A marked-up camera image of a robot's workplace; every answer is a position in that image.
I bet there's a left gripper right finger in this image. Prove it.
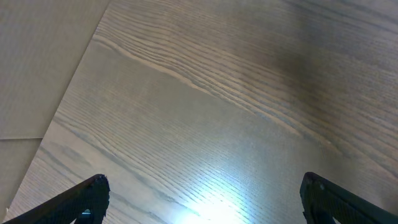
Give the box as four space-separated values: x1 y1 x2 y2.
300 172 397 224

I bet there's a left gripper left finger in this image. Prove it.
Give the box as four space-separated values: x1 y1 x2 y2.
4 174 110 224

